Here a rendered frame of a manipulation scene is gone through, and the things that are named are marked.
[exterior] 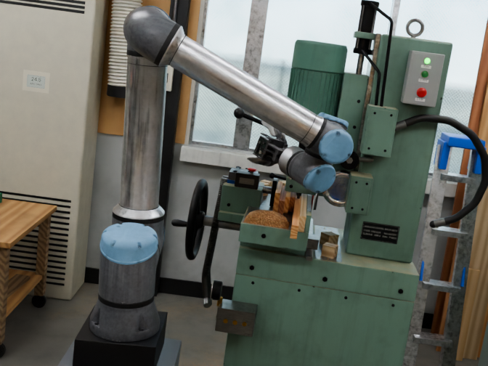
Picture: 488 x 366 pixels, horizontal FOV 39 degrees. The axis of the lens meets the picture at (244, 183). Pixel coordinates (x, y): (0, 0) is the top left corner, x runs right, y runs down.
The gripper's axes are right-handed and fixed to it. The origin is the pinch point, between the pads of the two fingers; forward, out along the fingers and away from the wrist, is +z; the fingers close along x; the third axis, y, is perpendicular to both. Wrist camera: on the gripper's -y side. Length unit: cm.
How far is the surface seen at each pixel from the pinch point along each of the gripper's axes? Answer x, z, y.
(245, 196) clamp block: 21.0, 2.9, -5.7
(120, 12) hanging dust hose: -15, 151, -9
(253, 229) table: 24.2, -18.8, 4.2
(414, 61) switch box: -40, -27, -24
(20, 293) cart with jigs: 118, 103, 16
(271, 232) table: 22.9, -22.3, 0.0
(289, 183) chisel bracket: 11.7, -3.0, -16.8
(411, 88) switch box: -32.1, -28.2, -25.7
